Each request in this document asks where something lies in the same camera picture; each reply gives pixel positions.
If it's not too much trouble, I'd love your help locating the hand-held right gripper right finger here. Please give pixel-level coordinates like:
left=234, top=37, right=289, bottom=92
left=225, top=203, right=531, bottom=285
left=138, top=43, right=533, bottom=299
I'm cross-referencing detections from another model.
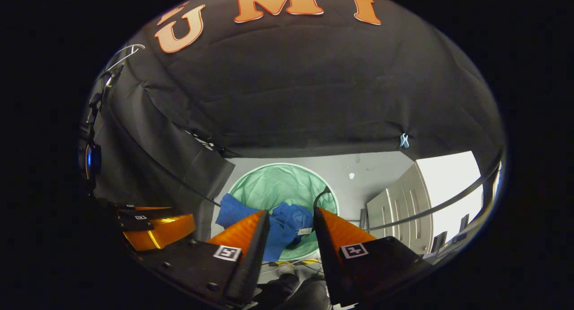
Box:
left=313, top=206, right=435, bottom=308

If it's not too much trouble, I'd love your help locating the green laundry hamper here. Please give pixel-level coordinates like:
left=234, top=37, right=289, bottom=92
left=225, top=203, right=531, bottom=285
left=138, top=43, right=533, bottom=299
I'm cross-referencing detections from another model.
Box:
left=226, top=163, right=339, bottom=262

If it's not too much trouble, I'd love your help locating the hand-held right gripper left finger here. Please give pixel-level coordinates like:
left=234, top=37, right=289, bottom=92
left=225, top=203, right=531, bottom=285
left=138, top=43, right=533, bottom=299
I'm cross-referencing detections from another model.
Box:
left=132, top=210, right=271, bottom=310

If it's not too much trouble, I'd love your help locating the blue corduroy jacket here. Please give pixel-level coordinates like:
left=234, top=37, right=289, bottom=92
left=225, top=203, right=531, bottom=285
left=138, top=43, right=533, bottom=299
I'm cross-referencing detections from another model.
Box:
left=215, top=193, right=314, bottom=262

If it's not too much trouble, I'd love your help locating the person's leg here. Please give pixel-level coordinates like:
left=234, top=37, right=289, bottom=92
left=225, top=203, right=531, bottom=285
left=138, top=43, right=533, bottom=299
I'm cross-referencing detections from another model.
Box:
left=251, top=273, right=333, bottom=310

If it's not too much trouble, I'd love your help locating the black backdrop cloth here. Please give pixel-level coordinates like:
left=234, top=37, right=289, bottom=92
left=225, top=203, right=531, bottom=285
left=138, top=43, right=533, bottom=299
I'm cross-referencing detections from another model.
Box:
left=83, top=0, right=505, bottom=239

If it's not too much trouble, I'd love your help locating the person's shoe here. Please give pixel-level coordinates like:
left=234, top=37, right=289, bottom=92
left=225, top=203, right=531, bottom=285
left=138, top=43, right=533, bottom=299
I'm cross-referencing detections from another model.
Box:
left=274, top=262, right=297, bottom=278

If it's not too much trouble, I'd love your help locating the black metal clothes rack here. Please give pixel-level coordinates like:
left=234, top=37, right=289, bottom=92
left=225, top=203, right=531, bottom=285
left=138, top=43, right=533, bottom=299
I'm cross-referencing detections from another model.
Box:
left=359, top=155, right=505, bottom=233

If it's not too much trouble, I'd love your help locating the white cabinet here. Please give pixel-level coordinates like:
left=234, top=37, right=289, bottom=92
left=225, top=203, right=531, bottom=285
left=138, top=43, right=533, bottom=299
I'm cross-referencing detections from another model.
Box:
left=365, top=163, right=435, bottom=255

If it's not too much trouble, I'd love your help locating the white plastic clothes hanger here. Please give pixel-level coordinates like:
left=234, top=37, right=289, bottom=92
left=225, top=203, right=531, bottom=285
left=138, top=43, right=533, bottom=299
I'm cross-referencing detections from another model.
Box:
left=107, top=44, right=147, bottom=74

